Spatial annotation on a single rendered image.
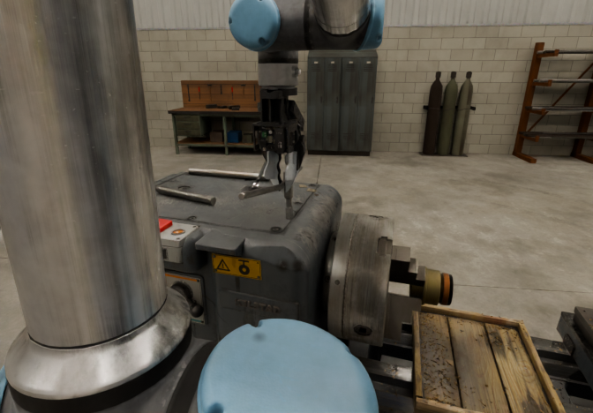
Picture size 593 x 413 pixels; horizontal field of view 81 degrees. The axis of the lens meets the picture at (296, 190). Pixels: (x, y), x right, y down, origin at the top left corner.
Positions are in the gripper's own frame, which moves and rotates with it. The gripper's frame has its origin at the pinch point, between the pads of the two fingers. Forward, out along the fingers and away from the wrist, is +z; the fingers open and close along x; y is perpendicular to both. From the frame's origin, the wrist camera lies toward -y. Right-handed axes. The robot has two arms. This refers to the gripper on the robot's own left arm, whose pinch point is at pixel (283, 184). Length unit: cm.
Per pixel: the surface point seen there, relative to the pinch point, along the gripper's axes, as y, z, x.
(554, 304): -186, 135, 141
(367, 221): -10.7, 11.1, 17.4
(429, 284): -8.6, 24.2, 32.7
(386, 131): -675, 95, -3
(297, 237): 4.4, 9.9, 4.4
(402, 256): -4.3, 15.5, 26.0
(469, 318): -28, 46, 48
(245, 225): 3.1, 9.3, -7.9
